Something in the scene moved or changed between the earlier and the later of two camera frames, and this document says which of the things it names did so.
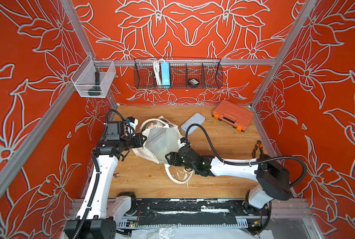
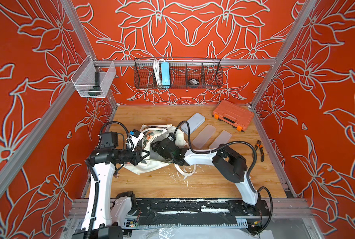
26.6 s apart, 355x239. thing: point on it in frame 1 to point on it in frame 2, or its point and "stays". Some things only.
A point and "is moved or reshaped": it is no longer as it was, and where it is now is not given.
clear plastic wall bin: [84, 79] stays
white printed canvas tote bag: [162, 138] is moved or reshaped
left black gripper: [139, 140] to [136, 154]
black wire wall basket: [181, 73] stays
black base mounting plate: [193, 212] stays
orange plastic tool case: [235, 115] stays
